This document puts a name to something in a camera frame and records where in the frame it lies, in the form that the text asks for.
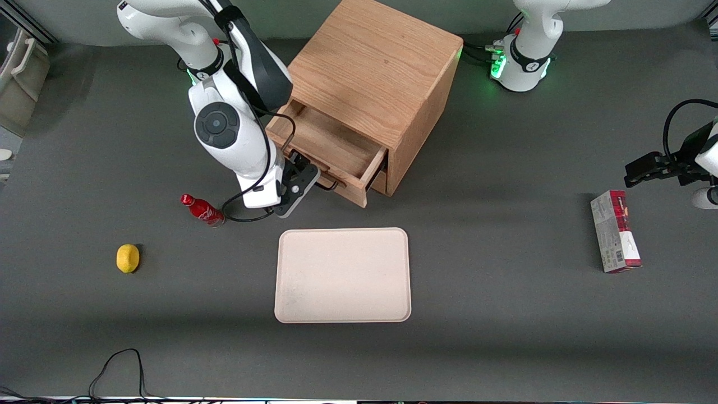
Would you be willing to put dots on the grey and red carton box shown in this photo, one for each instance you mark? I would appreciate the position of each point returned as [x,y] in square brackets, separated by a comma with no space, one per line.
[614,235]

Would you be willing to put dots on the black aluminium frame rail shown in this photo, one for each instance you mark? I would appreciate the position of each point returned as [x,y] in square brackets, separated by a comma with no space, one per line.
[33,25]
[712,21]

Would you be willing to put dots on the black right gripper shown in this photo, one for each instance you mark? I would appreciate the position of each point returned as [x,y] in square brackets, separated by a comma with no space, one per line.
[300,162]

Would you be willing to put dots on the oak wooden drawer cabinet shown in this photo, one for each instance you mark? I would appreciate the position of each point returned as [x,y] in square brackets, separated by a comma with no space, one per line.
[381,56]

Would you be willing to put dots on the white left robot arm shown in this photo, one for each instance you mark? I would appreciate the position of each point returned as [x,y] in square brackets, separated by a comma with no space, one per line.
[527,56]

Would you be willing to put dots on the red cola bottle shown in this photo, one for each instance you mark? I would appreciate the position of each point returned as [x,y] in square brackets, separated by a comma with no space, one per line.
[201,210]

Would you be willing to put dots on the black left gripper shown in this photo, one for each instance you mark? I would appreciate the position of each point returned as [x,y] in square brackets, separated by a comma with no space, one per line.
[687,150]

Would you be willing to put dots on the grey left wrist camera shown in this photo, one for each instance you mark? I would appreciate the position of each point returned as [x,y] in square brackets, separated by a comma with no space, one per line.
[704,198]

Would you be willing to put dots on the yellow lemon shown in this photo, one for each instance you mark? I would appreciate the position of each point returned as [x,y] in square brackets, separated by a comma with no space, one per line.
[128,258]

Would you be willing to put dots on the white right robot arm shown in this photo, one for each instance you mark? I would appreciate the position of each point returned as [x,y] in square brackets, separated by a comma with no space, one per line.
[230,134]

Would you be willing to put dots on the beige plastic bin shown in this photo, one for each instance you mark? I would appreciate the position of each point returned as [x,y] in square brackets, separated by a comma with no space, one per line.
[25,84]

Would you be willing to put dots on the beige rectangular tray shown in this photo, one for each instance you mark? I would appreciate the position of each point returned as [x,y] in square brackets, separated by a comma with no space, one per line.
[342,275]

